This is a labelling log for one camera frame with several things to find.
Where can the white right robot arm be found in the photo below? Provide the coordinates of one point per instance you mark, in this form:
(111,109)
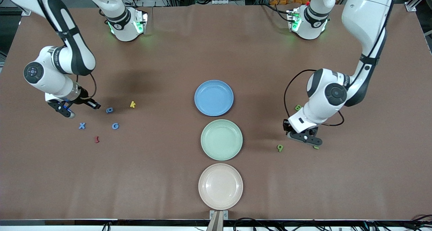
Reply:
(54,79)

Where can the blue foam letter G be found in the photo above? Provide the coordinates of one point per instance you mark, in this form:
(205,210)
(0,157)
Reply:
(115,125)

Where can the blue foam letter X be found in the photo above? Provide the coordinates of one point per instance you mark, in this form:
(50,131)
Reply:
(82,125)

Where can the blue plate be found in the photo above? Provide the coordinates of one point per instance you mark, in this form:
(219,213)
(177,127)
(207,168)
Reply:
(214,98)

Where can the green foam letter B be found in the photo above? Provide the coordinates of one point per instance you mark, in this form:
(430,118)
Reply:
(298,107)
(280,150)

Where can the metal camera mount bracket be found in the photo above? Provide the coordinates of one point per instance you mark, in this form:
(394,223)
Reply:
(218,214)

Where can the aluminium frame profile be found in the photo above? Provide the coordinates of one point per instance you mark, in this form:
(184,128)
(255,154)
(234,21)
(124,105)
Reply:
(27,12)
(412,5)

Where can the light green plate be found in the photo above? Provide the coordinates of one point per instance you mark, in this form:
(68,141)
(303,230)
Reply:
(221,140)

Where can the blue foam letter a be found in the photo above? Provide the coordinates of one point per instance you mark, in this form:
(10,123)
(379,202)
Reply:
(109,110)

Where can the black table edge rail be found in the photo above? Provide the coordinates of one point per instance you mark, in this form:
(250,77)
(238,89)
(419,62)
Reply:
(67,222)

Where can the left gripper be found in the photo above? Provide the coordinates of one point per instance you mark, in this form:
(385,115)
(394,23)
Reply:
(286,125)

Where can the white multi-socket strip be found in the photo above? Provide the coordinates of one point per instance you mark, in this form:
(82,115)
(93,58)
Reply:
(220,1)

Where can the brown table cover sheet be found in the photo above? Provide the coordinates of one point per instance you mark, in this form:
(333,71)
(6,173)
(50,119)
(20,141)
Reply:
(168,55)

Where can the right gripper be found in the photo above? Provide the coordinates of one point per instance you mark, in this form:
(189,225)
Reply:
(84,100)

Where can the beige plate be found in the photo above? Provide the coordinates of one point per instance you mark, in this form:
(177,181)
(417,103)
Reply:
(220,186)

